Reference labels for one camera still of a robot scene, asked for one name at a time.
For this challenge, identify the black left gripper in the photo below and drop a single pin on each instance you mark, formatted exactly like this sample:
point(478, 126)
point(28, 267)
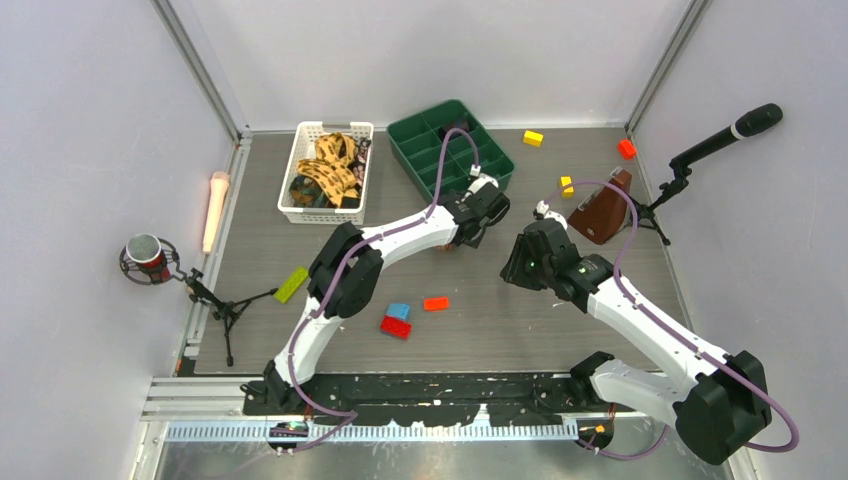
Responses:
point(473, 244)

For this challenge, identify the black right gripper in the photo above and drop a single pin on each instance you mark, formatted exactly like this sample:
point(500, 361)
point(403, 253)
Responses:
point(513, 272)

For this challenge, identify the green compartment tray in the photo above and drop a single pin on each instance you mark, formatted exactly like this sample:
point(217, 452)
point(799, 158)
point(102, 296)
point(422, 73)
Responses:
point(429, 160)

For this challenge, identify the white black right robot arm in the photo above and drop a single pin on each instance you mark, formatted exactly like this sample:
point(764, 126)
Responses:
point(715, 401)

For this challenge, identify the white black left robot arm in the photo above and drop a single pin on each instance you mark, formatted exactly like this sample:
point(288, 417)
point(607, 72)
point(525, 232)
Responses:
point(345, 273)

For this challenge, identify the yellow block upright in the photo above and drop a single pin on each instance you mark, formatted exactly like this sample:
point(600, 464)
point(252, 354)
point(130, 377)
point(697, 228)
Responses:
point(567, 189)

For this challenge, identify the brown wooden metronome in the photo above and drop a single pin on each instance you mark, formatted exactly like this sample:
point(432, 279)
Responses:
point(600, 216)

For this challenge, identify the yellow block near tray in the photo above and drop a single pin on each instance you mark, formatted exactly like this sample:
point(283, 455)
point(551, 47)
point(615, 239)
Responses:
point(533, 138)

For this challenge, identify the rolled dark striped tie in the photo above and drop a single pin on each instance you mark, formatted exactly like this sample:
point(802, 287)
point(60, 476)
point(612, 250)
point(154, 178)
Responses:
point(461, 123)

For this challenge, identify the small orange lego brick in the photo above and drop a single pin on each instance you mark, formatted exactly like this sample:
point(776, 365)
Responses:
point(436, 303)

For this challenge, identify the dark floral rose tie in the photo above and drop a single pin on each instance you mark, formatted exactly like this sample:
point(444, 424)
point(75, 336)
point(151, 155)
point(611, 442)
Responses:
point(358, 165)

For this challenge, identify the blue lego brick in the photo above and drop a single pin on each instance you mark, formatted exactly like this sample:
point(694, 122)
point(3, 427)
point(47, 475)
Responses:
point(399, 311)

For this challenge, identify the orange red block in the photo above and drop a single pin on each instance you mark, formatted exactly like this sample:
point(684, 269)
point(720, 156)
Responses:
point(627, 149)

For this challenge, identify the red lego brick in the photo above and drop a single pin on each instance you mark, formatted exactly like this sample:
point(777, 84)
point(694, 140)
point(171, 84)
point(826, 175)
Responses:
point(395, 327)

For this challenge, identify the yellow beetle pattern tie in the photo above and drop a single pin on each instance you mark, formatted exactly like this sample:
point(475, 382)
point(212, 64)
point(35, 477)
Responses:
point(329, 167)

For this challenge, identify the white perforated plastic basket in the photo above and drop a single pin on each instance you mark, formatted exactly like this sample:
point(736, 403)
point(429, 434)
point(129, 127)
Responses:
point(353, 210)

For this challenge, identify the black microphone tripod stand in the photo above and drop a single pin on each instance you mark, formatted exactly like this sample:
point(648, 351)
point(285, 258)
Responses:
point(645, 215)

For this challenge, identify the brown green leaf tie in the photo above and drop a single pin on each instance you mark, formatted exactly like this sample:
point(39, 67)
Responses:
point(305, 192)

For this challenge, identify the lime green lego plate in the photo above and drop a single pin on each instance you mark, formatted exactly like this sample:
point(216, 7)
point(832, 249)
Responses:
point(291, 285)

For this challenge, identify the black handheld microphone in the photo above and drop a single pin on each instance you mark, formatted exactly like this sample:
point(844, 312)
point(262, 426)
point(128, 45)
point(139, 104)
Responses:
point(750, 124)

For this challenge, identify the red silver studio microphone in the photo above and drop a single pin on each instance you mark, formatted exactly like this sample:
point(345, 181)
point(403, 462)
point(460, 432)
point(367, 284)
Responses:
point(149, 260)

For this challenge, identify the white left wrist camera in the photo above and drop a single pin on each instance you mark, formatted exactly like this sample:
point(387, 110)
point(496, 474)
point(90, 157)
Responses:
point(478, 180)

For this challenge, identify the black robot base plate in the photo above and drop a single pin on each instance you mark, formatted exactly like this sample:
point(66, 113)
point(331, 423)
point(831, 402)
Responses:
point(435, 400)

